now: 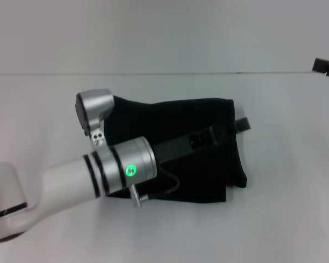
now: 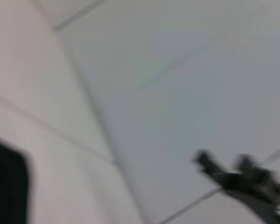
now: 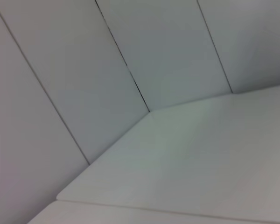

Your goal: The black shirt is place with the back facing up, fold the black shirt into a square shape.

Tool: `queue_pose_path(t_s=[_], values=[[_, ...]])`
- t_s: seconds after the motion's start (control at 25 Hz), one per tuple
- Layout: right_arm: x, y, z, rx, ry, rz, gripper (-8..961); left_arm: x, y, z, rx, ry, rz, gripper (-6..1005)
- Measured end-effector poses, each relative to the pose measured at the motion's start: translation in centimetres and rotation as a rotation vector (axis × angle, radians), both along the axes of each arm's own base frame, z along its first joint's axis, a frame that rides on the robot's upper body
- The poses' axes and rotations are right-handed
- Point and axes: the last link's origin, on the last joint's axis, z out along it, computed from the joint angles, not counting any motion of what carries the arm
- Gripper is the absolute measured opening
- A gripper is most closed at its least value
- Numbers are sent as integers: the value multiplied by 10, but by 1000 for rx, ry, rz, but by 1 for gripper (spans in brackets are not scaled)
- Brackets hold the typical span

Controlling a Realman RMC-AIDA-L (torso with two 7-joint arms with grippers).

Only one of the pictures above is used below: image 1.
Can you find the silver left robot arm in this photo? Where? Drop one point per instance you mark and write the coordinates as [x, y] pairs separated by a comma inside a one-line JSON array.
[[71, 178]]

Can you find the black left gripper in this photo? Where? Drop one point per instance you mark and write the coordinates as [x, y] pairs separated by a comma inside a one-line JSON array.
[[178, 146]]

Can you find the black t-shirt with white print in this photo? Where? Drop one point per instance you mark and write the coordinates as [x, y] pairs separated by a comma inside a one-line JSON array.
[[197, 175]]

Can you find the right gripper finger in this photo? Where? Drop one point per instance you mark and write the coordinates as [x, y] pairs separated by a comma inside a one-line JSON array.
[[326, 65]]

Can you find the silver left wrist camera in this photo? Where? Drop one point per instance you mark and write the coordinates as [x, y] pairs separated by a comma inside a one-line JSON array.
[[94, 109]]

